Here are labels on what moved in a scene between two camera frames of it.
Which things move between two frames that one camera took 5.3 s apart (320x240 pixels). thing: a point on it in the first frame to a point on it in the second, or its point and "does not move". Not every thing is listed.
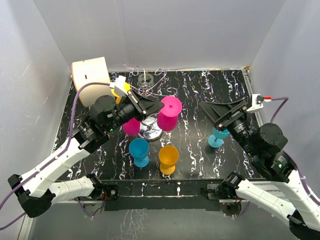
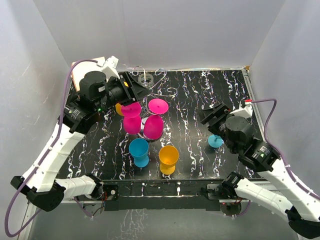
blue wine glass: [138, 148] does not move
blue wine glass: [215, 140] does not move
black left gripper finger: [145, 105] to [138, 90]
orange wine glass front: [168, 155] does not move
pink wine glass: [167, 119] to [153, 126]
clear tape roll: [147, 75] does not move
